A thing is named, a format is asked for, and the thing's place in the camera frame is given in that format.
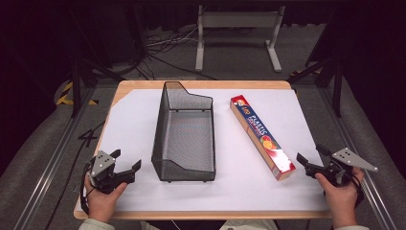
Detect bundle of floor cables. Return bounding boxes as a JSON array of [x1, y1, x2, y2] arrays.
[[127, 25, 221, 81]]

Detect aluminium floor rail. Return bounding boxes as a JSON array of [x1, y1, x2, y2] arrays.
[[318, 85, 398, 230], [11, 85, 98, 230]]

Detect person's right hand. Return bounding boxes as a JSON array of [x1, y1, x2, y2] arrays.
[[314, 167, 366, 230]]

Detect yellow black hazard tape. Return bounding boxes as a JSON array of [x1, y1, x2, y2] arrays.
[[56, 80, 100, 106]]

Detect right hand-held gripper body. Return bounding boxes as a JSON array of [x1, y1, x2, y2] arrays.
[[314, 147, 379, 188]]

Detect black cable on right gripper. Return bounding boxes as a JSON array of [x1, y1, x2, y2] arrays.
[[350, 172, 366, 209]]

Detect long plastic wrap box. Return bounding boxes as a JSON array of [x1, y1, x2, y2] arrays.
[[229, 94, 297, 182]]

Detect black mesh basket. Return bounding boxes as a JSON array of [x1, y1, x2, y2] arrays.
[[150, 80, 217, 184]]

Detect white paper sheet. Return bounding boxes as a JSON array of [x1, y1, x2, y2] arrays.
[[76, 88, 330, 213]]

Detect grey metal stand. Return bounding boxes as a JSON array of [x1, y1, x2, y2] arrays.
[[194, 5, 286, 74]]

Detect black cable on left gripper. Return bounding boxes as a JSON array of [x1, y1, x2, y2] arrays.
[[79, 162, 94, 216]]

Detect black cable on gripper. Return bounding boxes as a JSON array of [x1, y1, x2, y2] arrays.
[[350, 172, 366, 209], [79, 162, 94, 216]]

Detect black metal stand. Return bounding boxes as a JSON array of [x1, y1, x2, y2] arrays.
[[70, 57, 126, 119], [286, 57, 345, 119]]

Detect person's left hand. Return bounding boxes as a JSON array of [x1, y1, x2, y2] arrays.
[[83, 174, 129, 223]]

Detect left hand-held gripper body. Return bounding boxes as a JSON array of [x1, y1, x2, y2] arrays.
[[87, 149, 135, 195]]

